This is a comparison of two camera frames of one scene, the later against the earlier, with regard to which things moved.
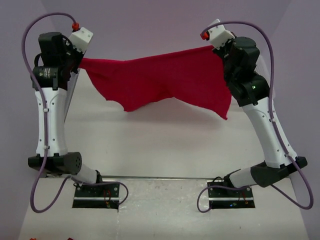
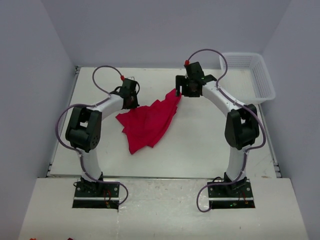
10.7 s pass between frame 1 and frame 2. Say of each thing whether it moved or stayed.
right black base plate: stayed
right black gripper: moved
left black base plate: stayed
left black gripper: moved
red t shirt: moved
